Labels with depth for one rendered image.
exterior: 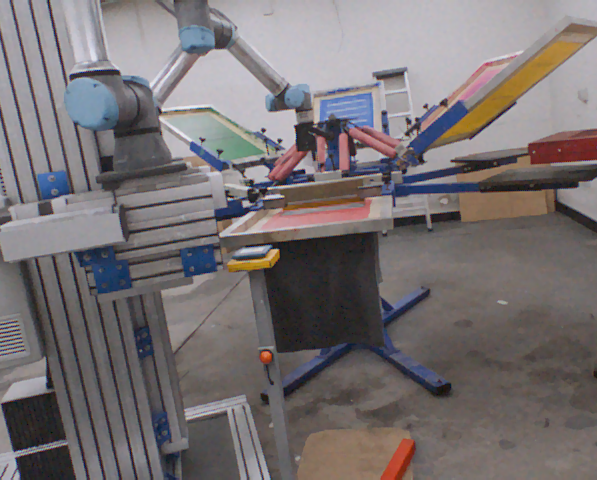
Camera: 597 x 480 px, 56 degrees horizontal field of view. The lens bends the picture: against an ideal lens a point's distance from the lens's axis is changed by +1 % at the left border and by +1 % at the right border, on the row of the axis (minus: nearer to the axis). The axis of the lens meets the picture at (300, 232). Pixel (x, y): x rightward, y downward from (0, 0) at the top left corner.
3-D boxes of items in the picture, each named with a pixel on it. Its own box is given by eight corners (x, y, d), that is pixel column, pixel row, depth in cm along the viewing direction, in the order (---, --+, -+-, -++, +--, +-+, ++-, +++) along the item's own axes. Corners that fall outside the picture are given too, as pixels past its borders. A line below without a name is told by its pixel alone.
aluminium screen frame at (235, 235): (393, 229, 172) (392, 217, 172) (215, 248, 183) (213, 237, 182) (392, 193, 248) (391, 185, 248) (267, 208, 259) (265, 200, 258)
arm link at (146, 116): (167, 126, 150) (157, 74, 148) (142, 127, 137) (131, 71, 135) (127, 132, 153) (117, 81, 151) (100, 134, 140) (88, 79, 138)
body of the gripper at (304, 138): (299, 152, 237) (295, 124, 234) (319, 149, 235) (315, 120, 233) (297, 153, 229) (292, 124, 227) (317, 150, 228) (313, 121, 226)
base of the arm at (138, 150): (111, 173, 139) (102, 133, 137) (117, 170, 154) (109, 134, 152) (172, 163, 142) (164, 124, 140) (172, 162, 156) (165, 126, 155)
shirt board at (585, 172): (613, 180, 248) (613, 162, 247) (592, 197, 218) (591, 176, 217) (362, 191, 334) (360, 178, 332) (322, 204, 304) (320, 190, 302)
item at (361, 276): (387, 348, 190) (372, 226, 182) (261, 357, 198) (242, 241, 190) (387, 344, 193) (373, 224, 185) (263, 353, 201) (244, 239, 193)
